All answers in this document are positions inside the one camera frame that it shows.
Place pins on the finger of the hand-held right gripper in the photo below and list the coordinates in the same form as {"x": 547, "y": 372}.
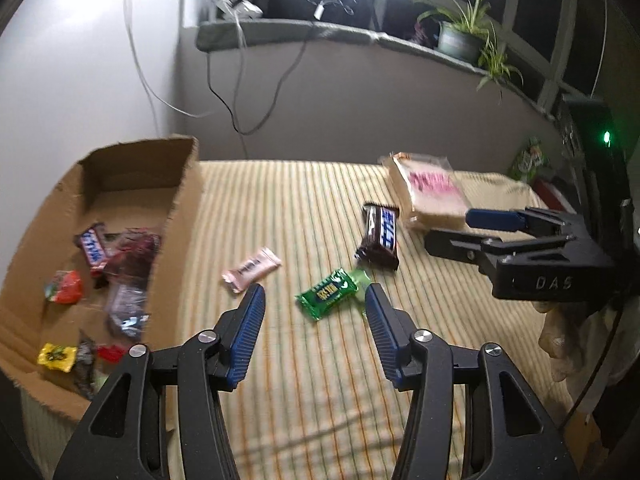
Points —
{"x": 450, "y": 244}
{"x": 492, "y": 219}

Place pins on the large dark pastry packet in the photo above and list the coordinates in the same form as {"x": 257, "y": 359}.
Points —
{"x": 130, "y": 260}

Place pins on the red box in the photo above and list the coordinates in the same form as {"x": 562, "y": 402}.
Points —
{"x": 550, "y": 192}

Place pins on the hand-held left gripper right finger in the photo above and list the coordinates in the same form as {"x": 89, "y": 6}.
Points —
{"x": 385, "y": 335}

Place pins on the green snack bag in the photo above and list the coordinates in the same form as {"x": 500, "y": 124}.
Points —
{"x": 527, "y": 160}

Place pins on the potted spider plant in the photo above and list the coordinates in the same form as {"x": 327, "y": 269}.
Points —
{"x": 457, "y": 42}

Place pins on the green candy packet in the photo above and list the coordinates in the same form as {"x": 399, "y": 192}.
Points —
{"x": 325, "y": 295}

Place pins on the brown cardboard box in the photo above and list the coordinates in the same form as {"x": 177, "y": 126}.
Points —
{"x": 135, "y": 175}

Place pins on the black and white candy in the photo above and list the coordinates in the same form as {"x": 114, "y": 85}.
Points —
{"x": 85, "y": 360}

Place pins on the striped blanket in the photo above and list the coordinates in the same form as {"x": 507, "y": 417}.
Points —
{"x": 310, "y": 385}

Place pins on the yellow candy packet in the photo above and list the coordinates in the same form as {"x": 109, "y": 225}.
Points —
{"x": 55, "y": 355}

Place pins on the black tripod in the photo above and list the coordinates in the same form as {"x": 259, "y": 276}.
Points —
{"x": 372, "y": 10}

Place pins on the red candy packet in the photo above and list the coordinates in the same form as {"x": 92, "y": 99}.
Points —
{"x": 65, "y": 287}

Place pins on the white power strip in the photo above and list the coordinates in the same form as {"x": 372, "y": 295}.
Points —
{"x": 240, "y": 7}

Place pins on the dark chocolate bar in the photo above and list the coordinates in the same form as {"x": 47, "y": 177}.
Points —
{"x": 92, "y": 250}
{"x": 380, "y": 235}

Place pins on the pink candy packet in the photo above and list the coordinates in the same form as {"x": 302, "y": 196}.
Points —
{"x": 250, "y": 267}

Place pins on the sliced bread bag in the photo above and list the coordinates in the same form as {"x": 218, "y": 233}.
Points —
{"x": 430, "y": 195}

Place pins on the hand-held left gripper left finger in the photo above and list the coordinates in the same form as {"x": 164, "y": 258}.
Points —
{"x": 247, "y": 335}

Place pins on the person's right hand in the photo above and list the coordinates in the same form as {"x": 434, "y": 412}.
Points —
{"x": 557, "y": 345}

